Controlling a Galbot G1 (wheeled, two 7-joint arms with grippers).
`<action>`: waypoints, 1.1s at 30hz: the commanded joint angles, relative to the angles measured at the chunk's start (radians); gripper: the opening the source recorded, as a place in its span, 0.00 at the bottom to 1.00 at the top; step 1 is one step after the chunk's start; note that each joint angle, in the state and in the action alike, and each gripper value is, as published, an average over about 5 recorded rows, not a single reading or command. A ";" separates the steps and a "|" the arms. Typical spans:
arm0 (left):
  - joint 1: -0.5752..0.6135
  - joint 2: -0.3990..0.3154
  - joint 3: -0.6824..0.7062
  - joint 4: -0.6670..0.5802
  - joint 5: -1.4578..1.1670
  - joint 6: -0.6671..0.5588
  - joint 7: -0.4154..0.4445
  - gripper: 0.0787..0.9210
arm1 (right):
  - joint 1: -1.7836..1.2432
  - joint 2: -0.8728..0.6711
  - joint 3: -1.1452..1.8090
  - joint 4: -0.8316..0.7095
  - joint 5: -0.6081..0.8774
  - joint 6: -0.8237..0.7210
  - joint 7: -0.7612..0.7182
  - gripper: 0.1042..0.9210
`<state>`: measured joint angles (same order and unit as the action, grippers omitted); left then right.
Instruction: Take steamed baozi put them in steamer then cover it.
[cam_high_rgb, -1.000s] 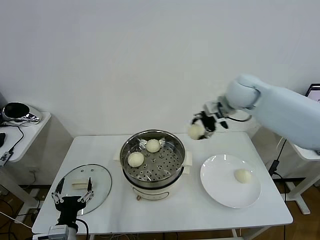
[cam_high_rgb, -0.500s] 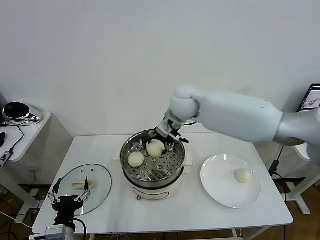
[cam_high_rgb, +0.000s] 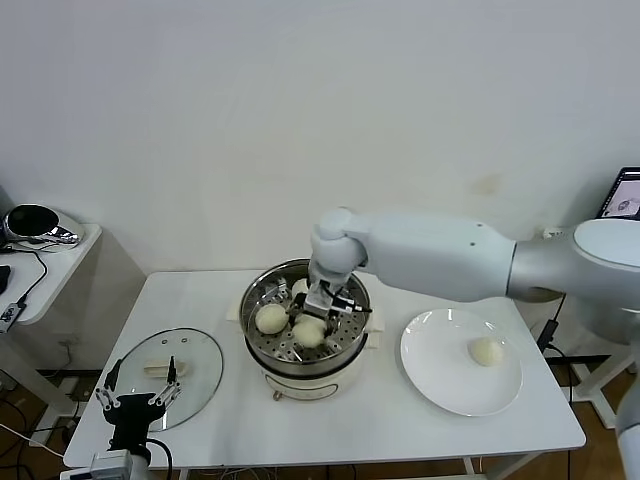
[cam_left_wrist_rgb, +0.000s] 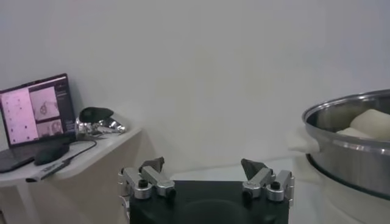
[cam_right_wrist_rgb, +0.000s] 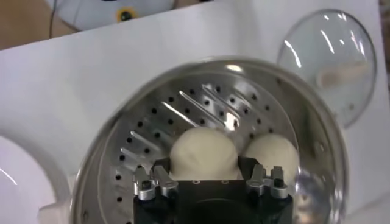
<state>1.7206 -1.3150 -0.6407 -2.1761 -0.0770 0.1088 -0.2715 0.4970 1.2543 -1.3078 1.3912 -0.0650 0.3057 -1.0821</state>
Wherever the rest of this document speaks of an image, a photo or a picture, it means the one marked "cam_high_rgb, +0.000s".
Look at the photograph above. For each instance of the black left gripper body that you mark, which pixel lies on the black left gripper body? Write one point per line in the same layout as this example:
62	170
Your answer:
132	415

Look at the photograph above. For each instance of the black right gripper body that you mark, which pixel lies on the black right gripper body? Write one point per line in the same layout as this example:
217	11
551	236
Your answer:
345	305

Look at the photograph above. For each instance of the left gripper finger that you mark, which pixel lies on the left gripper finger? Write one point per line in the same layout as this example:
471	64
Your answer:
111	377
171	372

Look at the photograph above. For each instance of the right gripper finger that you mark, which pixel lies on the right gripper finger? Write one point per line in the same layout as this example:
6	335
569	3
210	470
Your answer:
334	325
297	305

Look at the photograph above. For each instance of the white steamed baozi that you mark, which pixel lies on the white steamed baozi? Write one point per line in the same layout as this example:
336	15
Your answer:
485	351
271	319
299	286
308	333

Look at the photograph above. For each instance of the round glass pot lid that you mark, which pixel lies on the round glass pot lid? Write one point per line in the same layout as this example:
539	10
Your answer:
200	360

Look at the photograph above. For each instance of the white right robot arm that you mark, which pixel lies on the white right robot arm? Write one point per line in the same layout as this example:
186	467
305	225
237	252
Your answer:
440	255

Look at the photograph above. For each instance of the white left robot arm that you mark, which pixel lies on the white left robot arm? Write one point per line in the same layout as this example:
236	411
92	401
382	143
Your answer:
141	472

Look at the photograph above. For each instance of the stainless steel steamer basket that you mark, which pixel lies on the stainless steel steamer basket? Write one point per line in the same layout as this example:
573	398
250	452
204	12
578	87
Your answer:
320	369

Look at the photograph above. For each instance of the cream electric cooking pot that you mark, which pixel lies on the cream electric cooking pot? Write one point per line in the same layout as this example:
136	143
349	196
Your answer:
310	392

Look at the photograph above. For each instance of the white side table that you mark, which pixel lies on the white side table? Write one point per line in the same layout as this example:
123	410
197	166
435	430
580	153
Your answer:
55	280
602	382

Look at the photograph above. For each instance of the white round plate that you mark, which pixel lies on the white round plate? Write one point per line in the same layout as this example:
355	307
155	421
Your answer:
440	370

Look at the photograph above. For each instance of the small grey usb adapter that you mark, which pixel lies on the small grey usb adapter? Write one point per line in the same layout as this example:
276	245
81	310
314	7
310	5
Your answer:
10	315

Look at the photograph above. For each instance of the black computer mouse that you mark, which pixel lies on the black computer mouse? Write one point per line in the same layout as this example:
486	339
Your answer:
2	280

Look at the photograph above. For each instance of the white main table leg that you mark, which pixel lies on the white main table leg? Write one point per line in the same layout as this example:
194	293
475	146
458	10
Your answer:
472	467

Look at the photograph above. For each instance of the small printed label sticker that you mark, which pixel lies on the small printed label sticker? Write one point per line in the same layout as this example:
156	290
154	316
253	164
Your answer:
552	232

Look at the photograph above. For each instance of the dark grey open laptop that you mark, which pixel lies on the dark grey open laptop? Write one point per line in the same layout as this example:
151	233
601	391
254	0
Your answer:
625	197

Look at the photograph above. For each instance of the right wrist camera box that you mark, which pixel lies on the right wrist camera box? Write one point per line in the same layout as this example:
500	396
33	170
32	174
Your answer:
320	299

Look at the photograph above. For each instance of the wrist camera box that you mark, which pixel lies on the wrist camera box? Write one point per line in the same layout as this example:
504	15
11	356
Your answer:
320	299
107	465

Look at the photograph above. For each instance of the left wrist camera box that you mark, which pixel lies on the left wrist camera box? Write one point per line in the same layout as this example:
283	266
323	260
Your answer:
107	465

